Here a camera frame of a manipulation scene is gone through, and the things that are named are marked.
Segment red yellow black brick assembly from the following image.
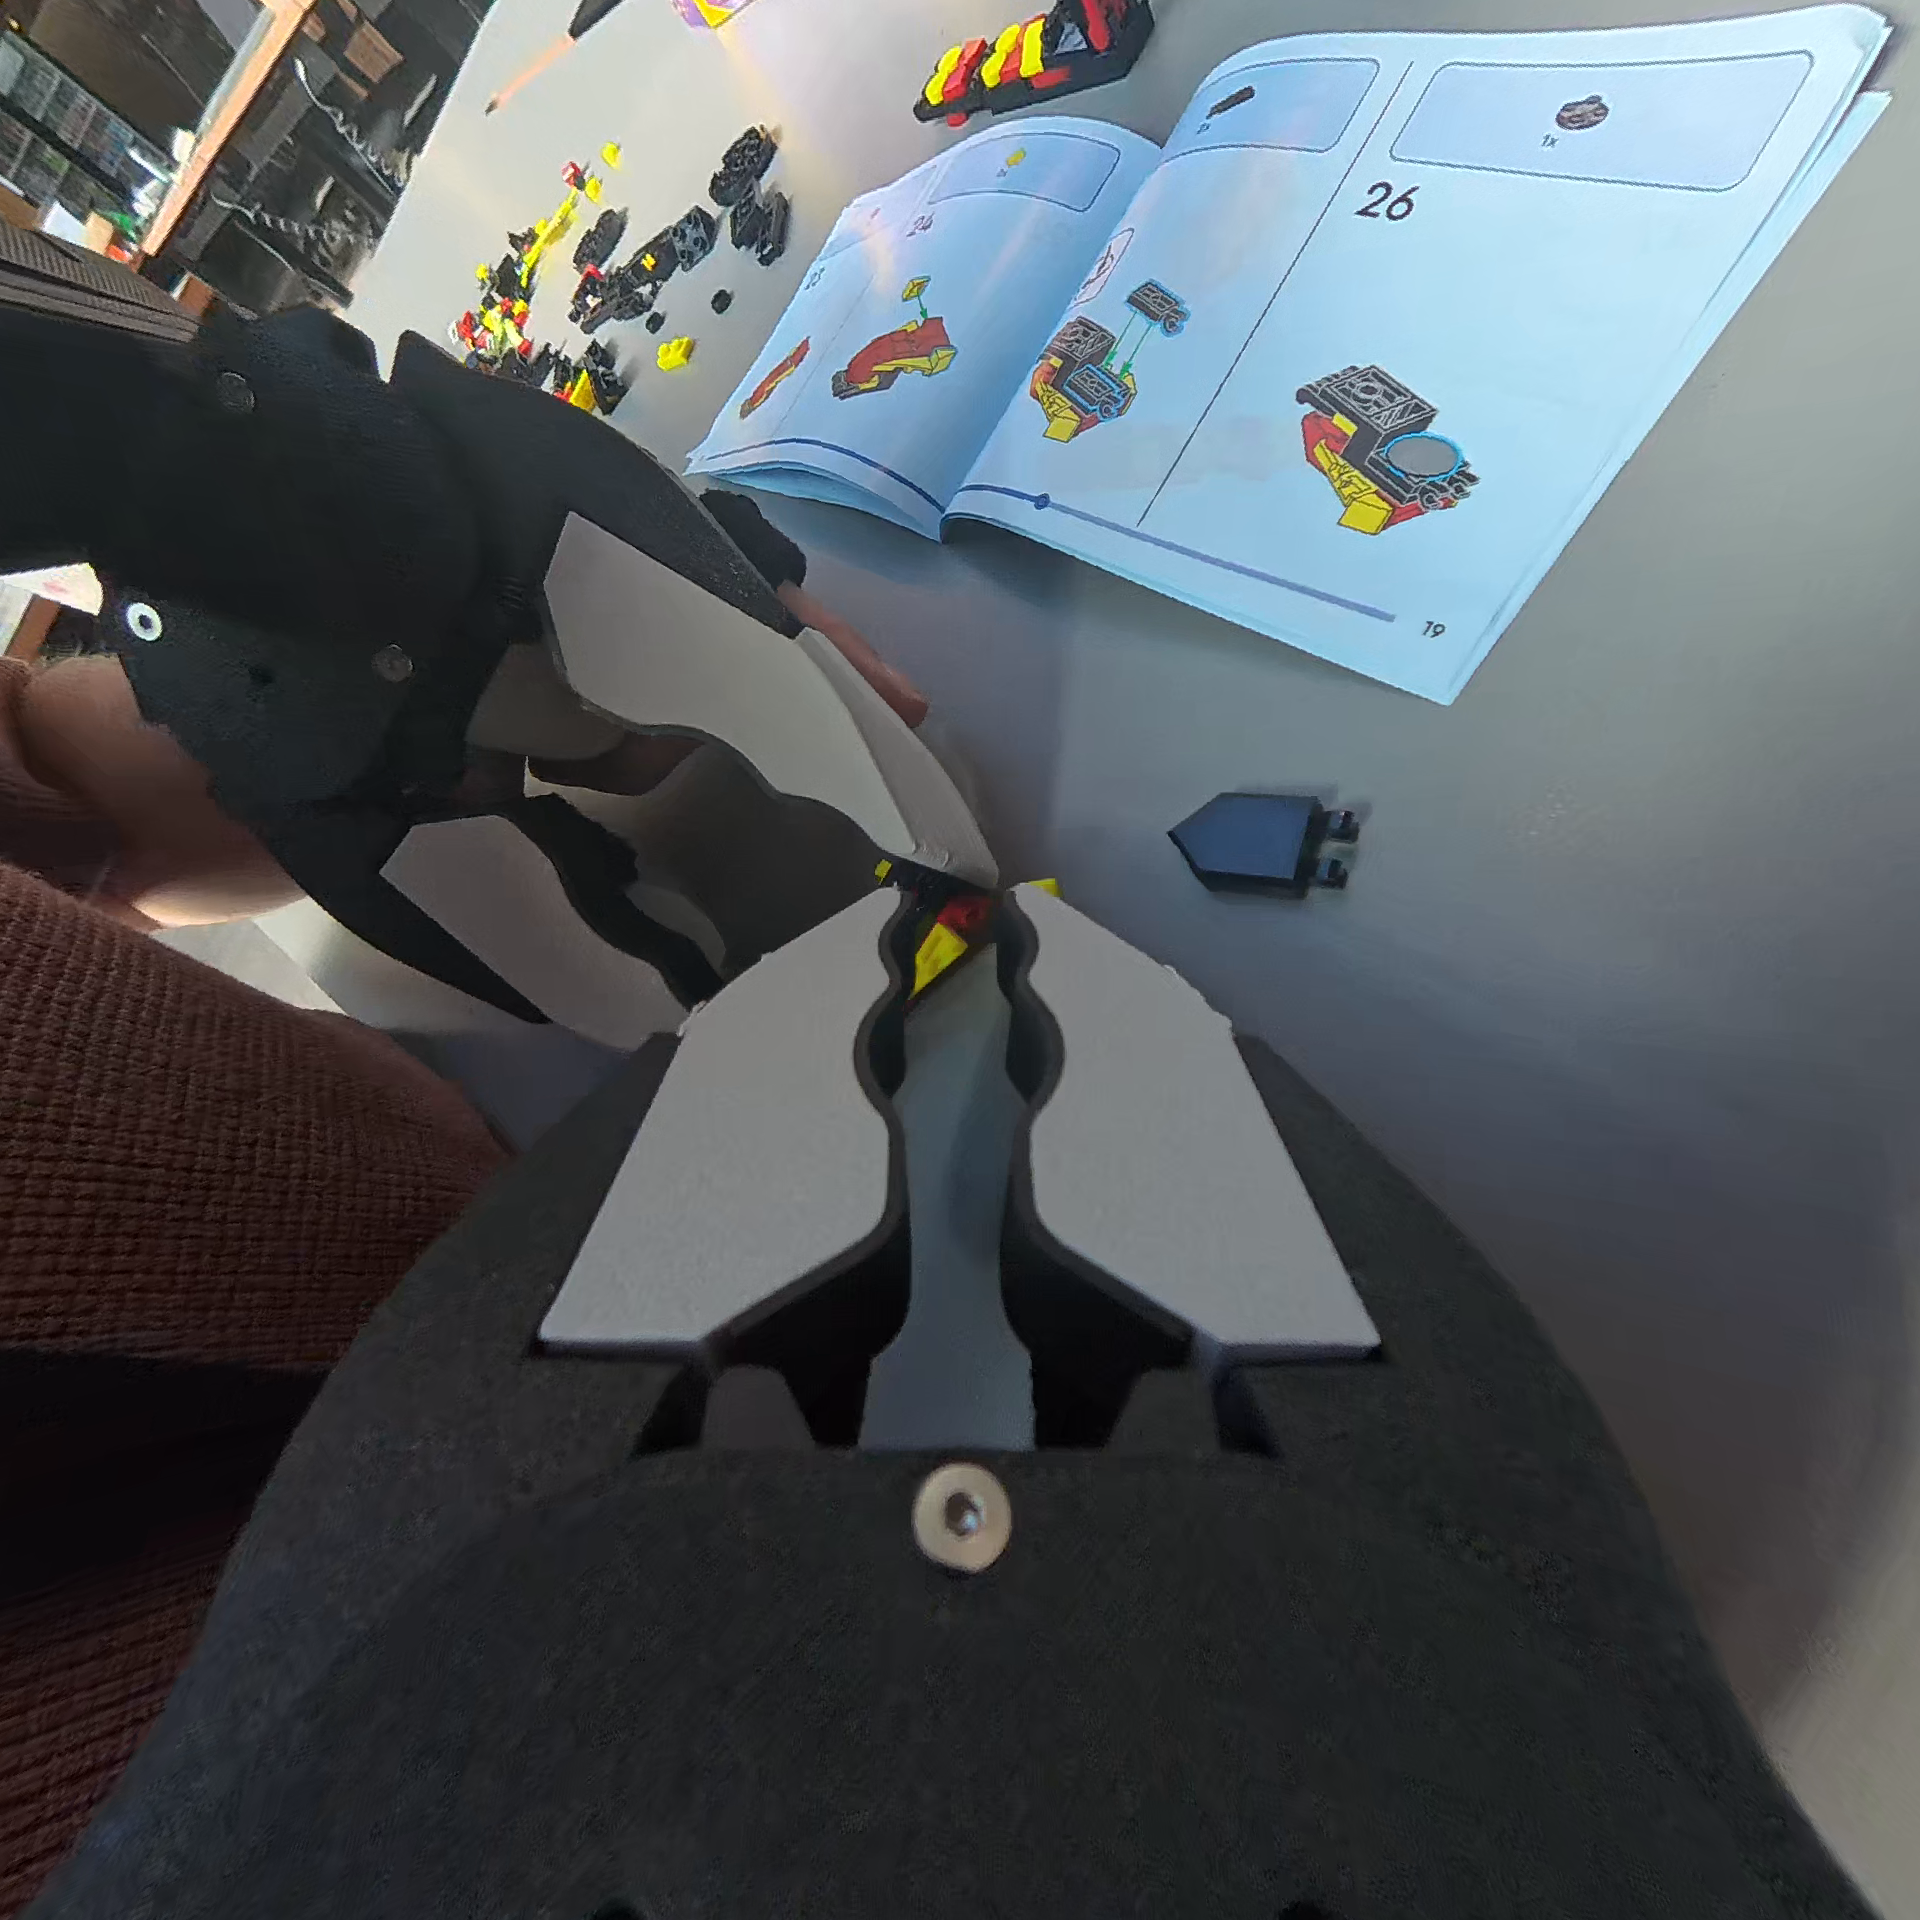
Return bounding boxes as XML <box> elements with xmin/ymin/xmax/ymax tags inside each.
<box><xmin>873</xmin><ymin>853</ymin><xmax>1061</xmax><ymax>1003</ymax></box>

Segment person's brown knit sweater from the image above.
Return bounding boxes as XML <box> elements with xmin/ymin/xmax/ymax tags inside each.
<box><xmin>0</xmin><ymin>1352</ymin><xmax>354</xmax><ymax>1877</ymax></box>

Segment black orange pen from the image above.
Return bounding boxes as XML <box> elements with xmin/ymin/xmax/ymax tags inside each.
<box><xmin>482</xmin><ymin>0</ymin><xmax>620</xmax><ymax>117</ymax></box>

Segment blue instruction booklet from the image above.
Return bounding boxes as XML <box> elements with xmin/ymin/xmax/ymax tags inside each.
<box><xmin>689</xmin><ymin>0</ymin><xmax>1896</xmax><ymax>710</ymax></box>

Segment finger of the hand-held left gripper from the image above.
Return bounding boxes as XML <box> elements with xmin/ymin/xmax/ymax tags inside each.
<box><xmin>464</xmin><ymin>509</ymin><xmax>1002</xmax><ymax>886</ymax></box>
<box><xmin>380</xmin><ymin>796</ymin><xmax>740</xmax><ymax>1052</ymax></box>

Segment scattered pile of small bricks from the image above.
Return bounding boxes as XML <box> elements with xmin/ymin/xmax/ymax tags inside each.
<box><xmin>450</xmin><ymin>129</ymin><xmax>797</xmax><ymax>424</ymax></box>

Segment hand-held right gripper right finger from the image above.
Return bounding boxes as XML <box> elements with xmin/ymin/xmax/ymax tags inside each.
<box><xmin>1000</xmin><ymin>885</ymin><xmax>1384</xmax><ymax>1377</ymax></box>

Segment grey desk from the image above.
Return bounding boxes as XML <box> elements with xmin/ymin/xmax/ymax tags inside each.
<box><xmin>152</xmin><ymin>0</ymin><xmax>1920</xmax><ymax>1920</ymax></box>

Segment background parts shelf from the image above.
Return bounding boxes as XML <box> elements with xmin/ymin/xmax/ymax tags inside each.
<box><xmin>0</xmin><ymin>0</ymin><xmax>204</xmax><ymax>204</ymax></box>

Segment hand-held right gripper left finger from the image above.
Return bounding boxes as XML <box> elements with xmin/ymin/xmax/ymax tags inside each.
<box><xmin>534</xmin><ymin>890</ymin><xmax>924</xmax><ymax>1364</ymax></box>

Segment wooden background table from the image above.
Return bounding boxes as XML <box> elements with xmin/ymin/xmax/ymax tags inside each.
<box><xmin>134</xmin><ymin>0</ymin><xmax>453</xmax><ymax>309</ymax></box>

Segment person's left forearm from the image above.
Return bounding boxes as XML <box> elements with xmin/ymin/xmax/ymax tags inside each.
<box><xmin>0</xmin><ymin>653</ymin><xmax>518</xmax><ymax>1354</ymax></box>

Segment person's left hand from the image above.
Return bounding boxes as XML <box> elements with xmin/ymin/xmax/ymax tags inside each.
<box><xmin>0</xmin><ymin>592</ymin><xmax>928</xmax><ymax>934</ymax></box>

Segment black wedge piece with clips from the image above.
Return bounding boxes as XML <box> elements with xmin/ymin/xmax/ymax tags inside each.
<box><xmin>1171</xmin><ymin>790</ymin><xmax>1360</xmax><ymax>898</ymax></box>

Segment striped red yellow brick model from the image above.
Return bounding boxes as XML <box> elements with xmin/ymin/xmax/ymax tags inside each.
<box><xmin>915</xmin><ymin>0</ymin><xmax>1157</xmax><ymax>126</ymax></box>

